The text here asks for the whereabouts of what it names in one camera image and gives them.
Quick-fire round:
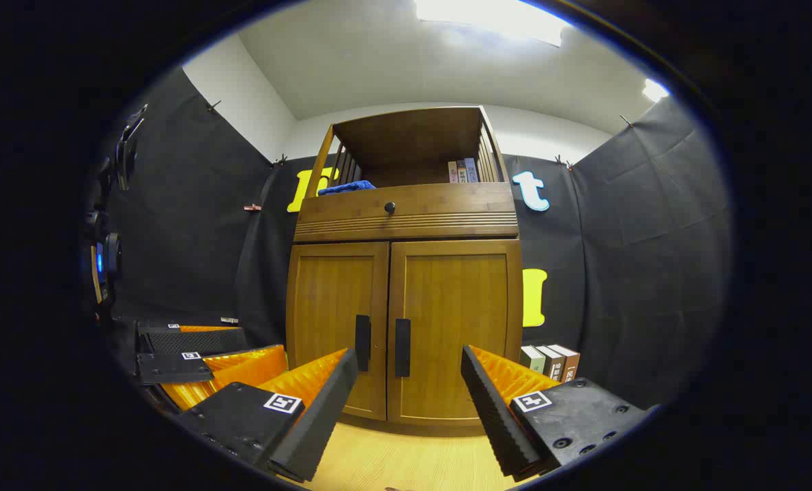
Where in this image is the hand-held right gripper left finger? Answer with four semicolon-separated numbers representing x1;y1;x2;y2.
174;348;359;483

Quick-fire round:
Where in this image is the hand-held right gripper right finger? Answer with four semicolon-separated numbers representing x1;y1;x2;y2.
461;344;652;481

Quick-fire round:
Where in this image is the wooden cabinet door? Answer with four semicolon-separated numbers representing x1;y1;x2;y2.
387;239;524;427
287;242;390;421

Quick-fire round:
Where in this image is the wooden double-door shoe cabinet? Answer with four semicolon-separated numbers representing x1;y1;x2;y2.
285;106;524;429

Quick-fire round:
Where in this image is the grey-brown book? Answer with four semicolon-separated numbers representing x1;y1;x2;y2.
536;345;565;381

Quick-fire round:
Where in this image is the blue cloth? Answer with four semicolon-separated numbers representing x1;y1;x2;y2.
317;180;377;196

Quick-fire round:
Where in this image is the wooden drawer with black knob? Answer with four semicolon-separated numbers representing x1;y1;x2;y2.
295;183;519;241

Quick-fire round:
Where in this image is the large ceiling light panel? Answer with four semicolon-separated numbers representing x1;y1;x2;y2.
413;0;570;47

